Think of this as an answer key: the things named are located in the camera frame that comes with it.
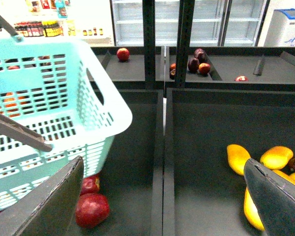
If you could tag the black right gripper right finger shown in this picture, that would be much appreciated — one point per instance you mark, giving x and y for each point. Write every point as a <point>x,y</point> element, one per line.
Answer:
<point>274,198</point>

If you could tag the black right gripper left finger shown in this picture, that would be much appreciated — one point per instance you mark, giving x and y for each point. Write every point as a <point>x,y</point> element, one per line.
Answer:
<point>49,208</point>

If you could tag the yellow mango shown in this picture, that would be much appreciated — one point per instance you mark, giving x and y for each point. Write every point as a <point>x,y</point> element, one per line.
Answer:
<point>237,157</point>
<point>252,211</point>
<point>276,157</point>

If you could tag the brown basket handle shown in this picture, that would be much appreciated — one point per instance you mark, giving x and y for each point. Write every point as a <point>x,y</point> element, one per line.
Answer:
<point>12,128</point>

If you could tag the light blue plastic basket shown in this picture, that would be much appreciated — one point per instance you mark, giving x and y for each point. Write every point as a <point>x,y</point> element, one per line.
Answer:
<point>57,88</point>

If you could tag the red apple front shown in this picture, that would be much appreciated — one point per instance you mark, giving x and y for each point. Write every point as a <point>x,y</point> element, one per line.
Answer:
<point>91,210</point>

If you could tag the red apple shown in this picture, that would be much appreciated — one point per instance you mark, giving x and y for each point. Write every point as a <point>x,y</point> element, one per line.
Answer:
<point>91,210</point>
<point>241,78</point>
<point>90,184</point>

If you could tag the red apple behind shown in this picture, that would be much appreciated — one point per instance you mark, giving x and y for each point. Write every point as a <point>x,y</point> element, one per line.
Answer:
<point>90,184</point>

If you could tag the red apple far right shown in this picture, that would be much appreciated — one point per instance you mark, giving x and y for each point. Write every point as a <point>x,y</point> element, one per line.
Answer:
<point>241,78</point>

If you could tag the red orange fruit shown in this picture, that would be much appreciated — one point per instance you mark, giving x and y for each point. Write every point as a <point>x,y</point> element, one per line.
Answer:
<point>204,68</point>

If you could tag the red apple far shelf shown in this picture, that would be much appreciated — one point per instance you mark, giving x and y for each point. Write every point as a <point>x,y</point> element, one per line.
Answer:
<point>123,54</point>

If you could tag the white chest freezer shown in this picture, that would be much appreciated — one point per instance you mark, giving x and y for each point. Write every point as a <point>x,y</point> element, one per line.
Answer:
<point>281,31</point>

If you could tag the glass door refrigerator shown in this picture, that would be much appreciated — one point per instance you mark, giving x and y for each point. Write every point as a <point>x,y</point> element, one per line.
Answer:
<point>227,23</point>

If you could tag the shelf of bottled goods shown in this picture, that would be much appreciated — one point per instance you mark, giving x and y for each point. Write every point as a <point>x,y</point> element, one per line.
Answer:
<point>51,18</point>

